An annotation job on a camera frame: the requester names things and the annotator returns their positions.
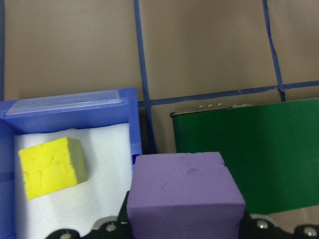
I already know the yellow foam block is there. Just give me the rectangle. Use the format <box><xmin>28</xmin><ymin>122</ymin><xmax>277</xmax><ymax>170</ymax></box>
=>
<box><xmin>18</xmin><ymin>136</ymin><xmax>89</xmax><ymax>201</ymax></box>

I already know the purple foam block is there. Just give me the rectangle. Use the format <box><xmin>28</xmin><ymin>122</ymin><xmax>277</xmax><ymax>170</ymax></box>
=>
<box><xmin>126</xmin><ymin>151</ymin><xmax>246</xmax><ymax>239</ymax></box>

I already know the white foam pad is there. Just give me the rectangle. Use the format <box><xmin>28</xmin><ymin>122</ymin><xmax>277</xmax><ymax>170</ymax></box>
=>
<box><xmin>14</xmin><ymin>121</ymin><xmax>133</xmax><ymax>239</ymax></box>

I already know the green conveyor belt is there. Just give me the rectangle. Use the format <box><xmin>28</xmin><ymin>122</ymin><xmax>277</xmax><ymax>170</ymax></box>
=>
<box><xmin>170</xmin><ymin>98</ymin><xmax>319</xmax><ymax>216</ymax></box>

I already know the blue plastic storage bin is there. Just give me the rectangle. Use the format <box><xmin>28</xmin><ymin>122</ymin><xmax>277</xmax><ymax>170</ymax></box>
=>
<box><xmin>0</xmin><ymin>87</ymin><xmax>143</xmax><ymax>239</ymax></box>

